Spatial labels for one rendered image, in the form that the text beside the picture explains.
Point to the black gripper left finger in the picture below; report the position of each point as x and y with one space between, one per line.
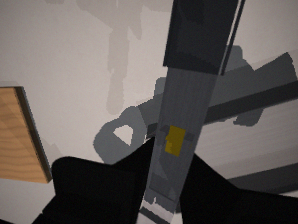
123 182

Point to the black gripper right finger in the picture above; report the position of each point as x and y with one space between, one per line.
208 198

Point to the light wooden board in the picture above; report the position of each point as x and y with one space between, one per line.
21 157

